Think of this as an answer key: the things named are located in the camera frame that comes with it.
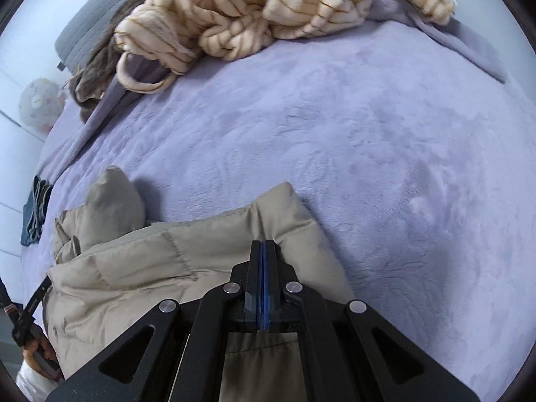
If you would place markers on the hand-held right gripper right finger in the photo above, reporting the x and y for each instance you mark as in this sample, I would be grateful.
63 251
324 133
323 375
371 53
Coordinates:
272 284

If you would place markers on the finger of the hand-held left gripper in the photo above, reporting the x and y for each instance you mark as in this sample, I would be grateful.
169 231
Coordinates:
37 299
8 305

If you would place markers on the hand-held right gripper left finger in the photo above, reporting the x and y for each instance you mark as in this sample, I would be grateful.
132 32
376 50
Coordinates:
254 284

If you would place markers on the beige puffer jacket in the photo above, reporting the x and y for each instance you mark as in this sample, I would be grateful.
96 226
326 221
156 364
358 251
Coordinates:
134 268

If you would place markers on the person's left forearm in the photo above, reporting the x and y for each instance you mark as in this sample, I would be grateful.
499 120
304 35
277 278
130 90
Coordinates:
33 385

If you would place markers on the person's left hand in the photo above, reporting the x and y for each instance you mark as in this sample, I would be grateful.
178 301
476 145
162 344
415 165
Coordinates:
35 364

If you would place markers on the folded blue jeans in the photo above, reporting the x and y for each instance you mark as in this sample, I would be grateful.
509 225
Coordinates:
37 213

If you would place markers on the purple fleece bed blanket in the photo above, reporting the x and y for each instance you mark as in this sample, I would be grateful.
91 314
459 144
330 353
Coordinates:
335 176

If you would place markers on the white wardrobe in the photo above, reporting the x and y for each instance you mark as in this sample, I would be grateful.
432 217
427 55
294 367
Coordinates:
12 155

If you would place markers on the fan with patterned cover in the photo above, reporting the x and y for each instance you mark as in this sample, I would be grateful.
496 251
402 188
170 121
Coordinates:
39 102

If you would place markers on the brown fleece robe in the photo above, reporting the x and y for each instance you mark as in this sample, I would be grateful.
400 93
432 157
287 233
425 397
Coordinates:
96 71

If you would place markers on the cream striped fleece robe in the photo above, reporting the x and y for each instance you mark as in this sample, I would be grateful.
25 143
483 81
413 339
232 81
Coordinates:
251 16

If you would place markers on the grey quilted headboard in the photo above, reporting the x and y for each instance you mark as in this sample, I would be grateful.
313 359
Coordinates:
92 29

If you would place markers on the purple fleece duvet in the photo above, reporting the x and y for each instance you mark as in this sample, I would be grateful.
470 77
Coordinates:
418 21

